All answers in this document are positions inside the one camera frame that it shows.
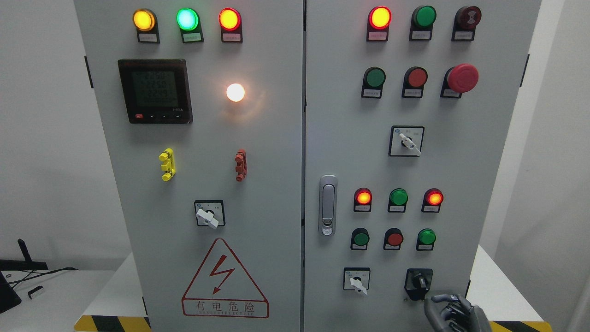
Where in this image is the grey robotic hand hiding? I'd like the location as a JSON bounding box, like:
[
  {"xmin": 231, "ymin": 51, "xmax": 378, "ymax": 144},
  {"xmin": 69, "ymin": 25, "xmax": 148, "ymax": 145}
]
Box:
[{"xmin": 424, "ymin": 294, "xmax": 492, "ymax": 332}]

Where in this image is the black rotary knob switch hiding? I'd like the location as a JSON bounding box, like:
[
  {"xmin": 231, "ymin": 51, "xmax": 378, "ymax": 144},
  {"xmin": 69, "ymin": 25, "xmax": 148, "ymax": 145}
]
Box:
[{"xmin": 404, "ymin": 268, "xmax": 433, "ymax": 301}]

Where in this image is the green push button lower right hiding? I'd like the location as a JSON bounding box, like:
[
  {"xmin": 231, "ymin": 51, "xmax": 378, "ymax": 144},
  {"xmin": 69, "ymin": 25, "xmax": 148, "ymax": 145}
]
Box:
[{"xmin": 416, "ymin": 228, "xmax": 437, "ymax": 251}]

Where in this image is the green push button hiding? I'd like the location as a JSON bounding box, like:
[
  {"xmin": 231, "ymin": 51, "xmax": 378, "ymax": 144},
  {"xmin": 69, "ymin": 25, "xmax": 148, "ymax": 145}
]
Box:
[
  {"xmin": 416, "ymin": 228, "xmax": 437, "ymax": 251},
  {"xmin": 350, "ymin": 228, "xmax": 370, "ymax": 250},
  {"xmin": 361, "ymin": 66, "xmax": 386, "ymax": 99}
]

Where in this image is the red push button lower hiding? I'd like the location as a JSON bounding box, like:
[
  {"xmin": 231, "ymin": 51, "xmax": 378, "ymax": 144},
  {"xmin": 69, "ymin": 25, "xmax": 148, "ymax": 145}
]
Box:
[{"xmin": 382, "ymin": 228, "xmax": 404, "ymax": 251}]

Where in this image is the red push button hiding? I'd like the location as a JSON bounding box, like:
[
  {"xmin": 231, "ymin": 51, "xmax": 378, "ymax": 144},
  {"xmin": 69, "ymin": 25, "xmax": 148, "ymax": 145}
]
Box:
[
  {"xmin": 382, "ymin": 228, "xmax": 404, "ymax": 251},
  {"xmin": 401, "ymin": 66, "xmax": 428, "ymax": 98}
]

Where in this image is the green push button lower left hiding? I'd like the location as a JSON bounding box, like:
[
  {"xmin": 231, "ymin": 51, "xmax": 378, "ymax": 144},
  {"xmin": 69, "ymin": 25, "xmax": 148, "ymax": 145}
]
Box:
[{"xmin": 350, "ymin": 228, "xmax": 370, "ymax": 250}]

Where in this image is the lit red indicator middle right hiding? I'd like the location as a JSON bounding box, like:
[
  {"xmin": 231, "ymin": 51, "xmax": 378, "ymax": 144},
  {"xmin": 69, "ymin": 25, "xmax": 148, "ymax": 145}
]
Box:
[{"xmin": 421, "ymin": 188, "xmax": 444, "ymax": 213}]

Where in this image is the green indicator middle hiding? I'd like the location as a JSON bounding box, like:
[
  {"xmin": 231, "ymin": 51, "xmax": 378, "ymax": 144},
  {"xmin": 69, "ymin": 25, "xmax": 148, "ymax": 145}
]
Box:
[{"xmin": 387, "ymin": 188, "xmax": 408, "ymax": 213}]

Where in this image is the lit red indicator middle left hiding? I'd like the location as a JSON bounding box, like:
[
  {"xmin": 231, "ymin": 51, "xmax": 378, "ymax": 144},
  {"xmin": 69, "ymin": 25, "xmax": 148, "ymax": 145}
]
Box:
[{"xmin": 353, "ymin": 188, "xmax": 372, "ymax": 212}]

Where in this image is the silver cabinet door latch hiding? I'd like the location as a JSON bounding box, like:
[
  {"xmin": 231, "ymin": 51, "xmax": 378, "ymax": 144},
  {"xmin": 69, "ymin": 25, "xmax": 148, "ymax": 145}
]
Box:
[{"xmin": 319, "ymin": 175, "xmax": 338, "ymax": 236}]

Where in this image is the right grey cabinet door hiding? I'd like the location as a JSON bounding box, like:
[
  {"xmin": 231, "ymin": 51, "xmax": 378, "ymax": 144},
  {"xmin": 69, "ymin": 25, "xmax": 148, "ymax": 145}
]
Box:
[{"xmin": 303, "ymin": 0, "xmax": 541, "ymax": 332}]

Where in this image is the grey cabinet door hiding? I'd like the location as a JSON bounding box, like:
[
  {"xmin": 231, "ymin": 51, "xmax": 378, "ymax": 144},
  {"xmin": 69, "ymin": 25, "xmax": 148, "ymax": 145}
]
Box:
[
  {"xmin": 74, "ymin": 0, "xmax": 304, "ymax": 332},
  {"xmin": 303, "ymin": 0, "xmax": 541, "ymax": 332}
]

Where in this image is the red electric hazard warning sticker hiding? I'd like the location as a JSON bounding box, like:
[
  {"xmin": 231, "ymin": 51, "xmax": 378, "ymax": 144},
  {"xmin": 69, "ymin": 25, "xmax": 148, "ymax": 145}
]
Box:
[{"xmin": 182, "ymin": 237, "xmax": 268, "ymax": 319}]

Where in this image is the red emergency stop mushroom button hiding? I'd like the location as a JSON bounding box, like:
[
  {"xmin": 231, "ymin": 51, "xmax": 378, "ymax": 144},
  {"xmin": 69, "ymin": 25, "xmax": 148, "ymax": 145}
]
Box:
[{"xmin": 440, "ymin": 63, "xmax": 479, "ymax": 99}]

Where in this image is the red push button upper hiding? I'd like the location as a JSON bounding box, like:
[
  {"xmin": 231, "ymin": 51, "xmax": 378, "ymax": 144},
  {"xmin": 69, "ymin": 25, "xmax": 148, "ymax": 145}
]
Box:
[{"xmin": 401, "ymin": 66, "xmax": 428, "ymax": 98}]

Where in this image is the green push button upper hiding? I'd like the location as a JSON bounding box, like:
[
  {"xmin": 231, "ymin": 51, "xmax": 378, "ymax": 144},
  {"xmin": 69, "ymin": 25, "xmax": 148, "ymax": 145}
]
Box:
[{"xmin": 361, "ymin": 66, "xmax": 386, "ymax": 99}]

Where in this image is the dark red buzzer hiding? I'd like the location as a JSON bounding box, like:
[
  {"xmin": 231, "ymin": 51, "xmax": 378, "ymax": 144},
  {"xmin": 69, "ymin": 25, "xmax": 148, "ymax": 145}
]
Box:
[{"xmin": 451, "ymin": 6, "xmax": 481, "ymax": 42}]

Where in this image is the unlit green indicator top right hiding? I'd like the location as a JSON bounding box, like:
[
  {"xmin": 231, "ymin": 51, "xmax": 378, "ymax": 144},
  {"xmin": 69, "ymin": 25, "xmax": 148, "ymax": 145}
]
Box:
[{"xmin": 409, "ymin": 6, "xmax": 437, "ymax": 41}]

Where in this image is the lit red indicator top right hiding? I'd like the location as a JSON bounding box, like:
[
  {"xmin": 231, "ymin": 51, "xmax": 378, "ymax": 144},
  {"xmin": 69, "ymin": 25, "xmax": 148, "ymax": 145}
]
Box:
[{"xmin": 366, "ymin": 6, "xmax": 392, "ymax": 42}]

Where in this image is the white glowing indicator light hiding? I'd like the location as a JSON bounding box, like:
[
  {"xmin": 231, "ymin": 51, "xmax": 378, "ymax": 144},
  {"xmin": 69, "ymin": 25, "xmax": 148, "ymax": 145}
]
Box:
[{"xmin": 226, "ymin": 83, "xmax": 245, "ymax": 102}]

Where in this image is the white platform with hazard stripes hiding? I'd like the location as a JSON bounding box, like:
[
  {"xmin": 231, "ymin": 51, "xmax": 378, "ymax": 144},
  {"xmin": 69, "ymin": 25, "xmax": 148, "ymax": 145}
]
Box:
[{"xmin": 74, "ymin": 247, "xmax": 552, "ymax": 332}]

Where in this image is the left grey cabinet door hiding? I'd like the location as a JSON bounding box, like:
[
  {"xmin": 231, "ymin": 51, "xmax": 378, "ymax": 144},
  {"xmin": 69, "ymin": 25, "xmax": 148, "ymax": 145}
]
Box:
[{"xmin": 74, "ymin": 0, "xmax": 304, "ymax": 332}]

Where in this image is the black digital power meter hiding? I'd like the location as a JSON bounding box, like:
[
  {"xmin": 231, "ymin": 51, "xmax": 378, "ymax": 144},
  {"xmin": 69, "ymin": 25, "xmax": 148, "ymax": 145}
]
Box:
[{"xmin": 118, "ymin": 59, "xmax": 193, "ymax": 124}]

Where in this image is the lit red indicator light left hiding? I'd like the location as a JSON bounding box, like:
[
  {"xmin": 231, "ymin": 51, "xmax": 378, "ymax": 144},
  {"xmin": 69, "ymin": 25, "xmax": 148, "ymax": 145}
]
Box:
[{"xmin": 218, "ymin": 7, "xmax": 243, "ymax": 43}]

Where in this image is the lit green indicator light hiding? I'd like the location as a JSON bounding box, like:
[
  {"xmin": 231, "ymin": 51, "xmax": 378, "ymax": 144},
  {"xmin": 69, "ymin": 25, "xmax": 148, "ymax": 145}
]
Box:
[{"xmin": 176, "ymin": 7, "xmax": 204, "ymax": 43}]

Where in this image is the small black white adapter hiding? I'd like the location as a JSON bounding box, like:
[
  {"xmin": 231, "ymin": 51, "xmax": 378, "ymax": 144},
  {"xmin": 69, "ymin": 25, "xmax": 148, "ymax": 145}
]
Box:
[{"xmin": 27, "ymin": 285, "xmax": 45, "ymax": 300}]

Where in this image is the yellow indicator light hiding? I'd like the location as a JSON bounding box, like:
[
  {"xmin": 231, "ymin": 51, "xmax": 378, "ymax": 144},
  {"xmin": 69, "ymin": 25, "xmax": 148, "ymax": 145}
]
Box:
[{"xmin": 133, "ymin": 8, "xmax": 159, "ymax": 44}]

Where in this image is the black device with antenna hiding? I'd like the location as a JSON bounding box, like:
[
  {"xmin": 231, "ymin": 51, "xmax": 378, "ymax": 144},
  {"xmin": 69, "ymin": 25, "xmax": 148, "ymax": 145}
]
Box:
[{"xmin": 0, "ymin": 238, "xmax": 49, "ymax": 315}]

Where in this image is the white selector switch lower right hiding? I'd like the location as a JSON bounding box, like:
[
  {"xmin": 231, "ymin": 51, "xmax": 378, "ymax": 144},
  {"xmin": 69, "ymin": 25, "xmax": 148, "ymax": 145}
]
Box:
[{"xmin": 342, "ymin": 267, "xmax": 371, "ymax": 296}]

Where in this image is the white selector switch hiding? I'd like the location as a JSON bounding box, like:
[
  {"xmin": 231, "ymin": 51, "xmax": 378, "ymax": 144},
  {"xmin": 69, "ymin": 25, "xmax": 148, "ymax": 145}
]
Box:
[
  {"xmin": 389, "ymin": 125, "xmax": 425, "ymax": 157},
  {"xmin": 342, "ymin": 267, "xmax": 371, "ymax": 296}
]

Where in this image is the white selector switch upper right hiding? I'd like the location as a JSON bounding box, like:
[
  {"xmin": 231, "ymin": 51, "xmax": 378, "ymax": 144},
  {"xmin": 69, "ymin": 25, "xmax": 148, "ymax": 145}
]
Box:
[{"xmin": 389, "ymin": 125, "xmax": 425, "ymax": 157}]

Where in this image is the white selector switch left door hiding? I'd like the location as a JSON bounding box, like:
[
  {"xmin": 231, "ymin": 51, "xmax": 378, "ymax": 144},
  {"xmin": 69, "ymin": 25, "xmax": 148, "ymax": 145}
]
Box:
[{"xmin": 194, "ymin": 200, "xmax": 226, "ymax": 229}]

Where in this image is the black cable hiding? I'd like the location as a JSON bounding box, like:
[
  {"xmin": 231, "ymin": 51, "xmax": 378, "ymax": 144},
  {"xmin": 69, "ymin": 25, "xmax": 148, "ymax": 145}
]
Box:
[{"xmin": 6, "ymin": 267, "xmax": 80, "ymax": 290}]

